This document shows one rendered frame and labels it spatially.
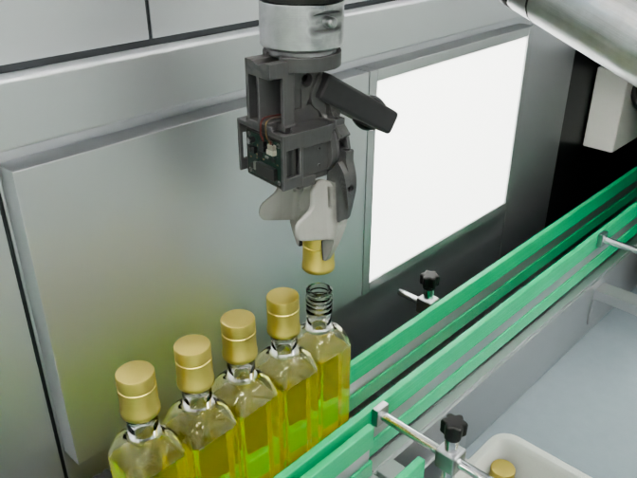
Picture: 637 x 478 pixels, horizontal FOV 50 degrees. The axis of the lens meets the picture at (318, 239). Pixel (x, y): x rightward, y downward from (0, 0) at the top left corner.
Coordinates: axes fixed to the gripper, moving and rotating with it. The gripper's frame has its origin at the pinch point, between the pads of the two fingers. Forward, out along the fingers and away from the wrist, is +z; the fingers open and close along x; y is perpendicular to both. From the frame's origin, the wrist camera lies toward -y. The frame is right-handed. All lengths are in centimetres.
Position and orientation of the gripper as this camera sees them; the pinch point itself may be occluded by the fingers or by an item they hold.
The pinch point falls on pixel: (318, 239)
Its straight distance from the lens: 72.1
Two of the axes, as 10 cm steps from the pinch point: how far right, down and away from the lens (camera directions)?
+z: -0.1, 8.9, 4.7
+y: -7.6, 3.0, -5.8
